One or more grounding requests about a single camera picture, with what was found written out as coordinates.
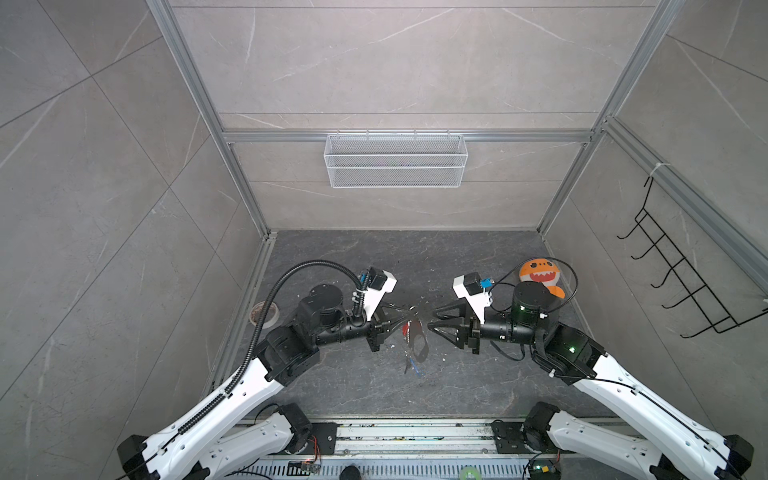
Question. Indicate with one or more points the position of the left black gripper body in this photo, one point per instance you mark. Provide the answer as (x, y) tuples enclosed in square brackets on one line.
[(375, 328)]

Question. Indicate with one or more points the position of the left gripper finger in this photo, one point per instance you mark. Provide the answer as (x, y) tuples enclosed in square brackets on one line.
[(399, 327), (394, 309)]

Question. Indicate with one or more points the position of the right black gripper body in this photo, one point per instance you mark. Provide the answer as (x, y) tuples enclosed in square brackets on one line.
[(474, 334)]

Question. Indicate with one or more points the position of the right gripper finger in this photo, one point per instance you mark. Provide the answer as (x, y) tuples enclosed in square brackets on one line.
[(455, 334), (453, 310)]

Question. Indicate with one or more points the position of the blue key tag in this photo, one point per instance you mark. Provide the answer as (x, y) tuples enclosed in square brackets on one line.
[(411, 366)]

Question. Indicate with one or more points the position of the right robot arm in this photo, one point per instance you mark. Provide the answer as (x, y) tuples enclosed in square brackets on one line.
[(667, 444)]

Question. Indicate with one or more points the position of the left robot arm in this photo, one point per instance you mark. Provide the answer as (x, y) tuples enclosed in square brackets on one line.
[(202, 445)]

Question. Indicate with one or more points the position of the orange shark plush toy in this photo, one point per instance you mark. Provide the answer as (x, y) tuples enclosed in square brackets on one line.
[(543, 271)]

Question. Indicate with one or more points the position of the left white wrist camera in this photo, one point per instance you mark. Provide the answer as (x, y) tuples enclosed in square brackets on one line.
[(376, 284)]

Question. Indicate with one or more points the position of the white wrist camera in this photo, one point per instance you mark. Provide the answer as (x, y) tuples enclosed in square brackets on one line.
[(476, 291), (376, 284)]

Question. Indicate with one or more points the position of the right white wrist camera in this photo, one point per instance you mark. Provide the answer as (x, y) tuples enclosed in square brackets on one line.
[(476, 291)]

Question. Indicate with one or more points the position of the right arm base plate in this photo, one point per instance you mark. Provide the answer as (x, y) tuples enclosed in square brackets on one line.
[(513, 437)]

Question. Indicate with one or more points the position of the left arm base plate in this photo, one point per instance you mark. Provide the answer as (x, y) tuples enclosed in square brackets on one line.
[(322, 438)]

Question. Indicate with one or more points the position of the aluminium mounting rail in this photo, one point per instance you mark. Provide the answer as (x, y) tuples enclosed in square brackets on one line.
[(430, 448)]

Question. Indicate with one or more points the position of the white wire mesh basket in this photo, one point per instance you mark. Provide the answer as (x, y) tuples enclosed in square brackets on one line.
[(395, 160)]

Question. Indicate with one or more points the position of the black wire hook rack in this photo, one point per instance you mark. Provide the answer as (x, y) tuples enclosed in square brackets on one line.
[(677, 265)]

